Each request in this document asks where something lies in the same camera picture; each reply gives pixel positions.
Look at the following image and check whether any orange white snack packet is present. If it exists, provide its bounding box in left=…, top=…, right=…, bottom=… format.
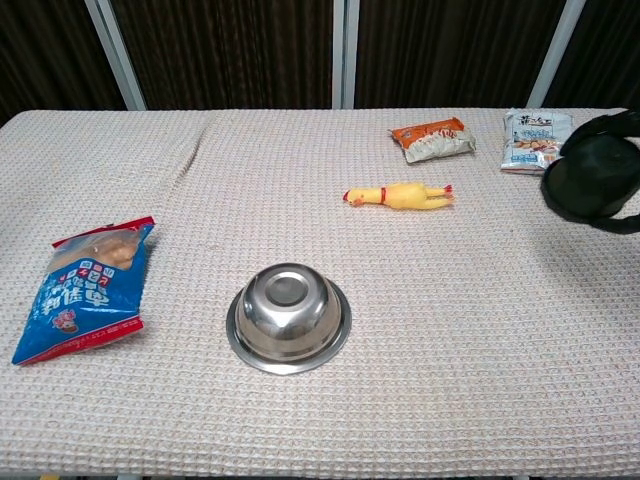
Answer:
left=390, top=116, right=478, bottom=165

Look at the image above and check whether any upturned stainless steel bowl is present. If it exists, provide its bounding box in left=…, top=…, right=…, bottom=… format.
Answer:
left=225, top=262, right=353, bottom=377

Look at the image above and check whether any black round bowl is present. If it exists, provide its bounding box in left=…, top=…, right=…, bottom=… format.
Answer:
left=540, top=133, right=640, bottom=225

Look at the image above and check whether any grey partition post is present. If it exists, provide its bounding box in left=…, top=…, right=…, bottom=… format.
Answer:
left=331, top=0, right=362, bottom=111
left=525, top=0, right=587, bottom=109
left=83, top=0, right=148, bottom=112

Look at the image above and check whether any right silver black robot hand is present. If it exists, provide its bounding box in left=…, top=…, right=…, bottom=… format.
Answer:
left=558, top=108, right=640, bottom=236

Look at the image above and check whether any white light-blue snack packet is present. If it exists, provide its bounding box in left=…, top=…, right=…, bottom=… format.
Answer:
left=499, top=107, right=576, bottom=176

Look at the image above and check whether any yellow rubber chicken toy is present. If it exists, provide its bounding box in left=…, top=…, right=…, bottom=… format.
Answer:
left=342, top=181, right=457, bottom=212

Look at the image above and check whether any blue snack bag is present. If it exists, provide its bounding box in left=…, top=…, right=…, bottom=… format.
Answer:
left=10, top=215, right=157, bottom=367

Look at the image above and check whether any beige waffle tablecloth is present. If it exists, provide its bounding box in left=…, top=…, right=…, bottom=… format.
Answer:
left=0, top=106, right=640, bottom=479

